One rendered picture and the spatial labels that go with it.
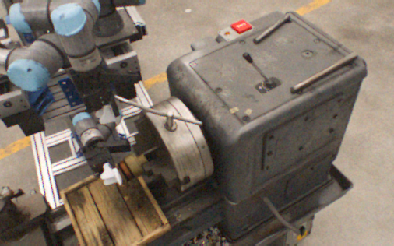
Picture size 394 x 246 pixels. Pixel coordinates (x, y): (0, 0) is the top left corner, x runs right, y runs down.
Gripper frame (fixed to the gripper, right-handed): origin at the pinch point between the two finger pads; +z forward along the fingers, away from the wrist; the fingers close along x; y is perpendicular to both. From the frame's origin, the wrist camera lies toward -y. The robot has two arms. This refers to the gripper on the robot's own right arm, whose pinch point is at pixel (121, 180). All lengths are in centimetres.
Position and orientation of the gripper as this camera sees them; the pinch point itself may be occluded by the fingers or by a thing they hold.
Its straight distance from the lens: 131.0
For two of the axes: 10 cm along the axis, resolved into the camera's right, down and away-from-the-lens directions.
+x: -0.8, -6.5, -7.6
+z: 5.0, 6.3, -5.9
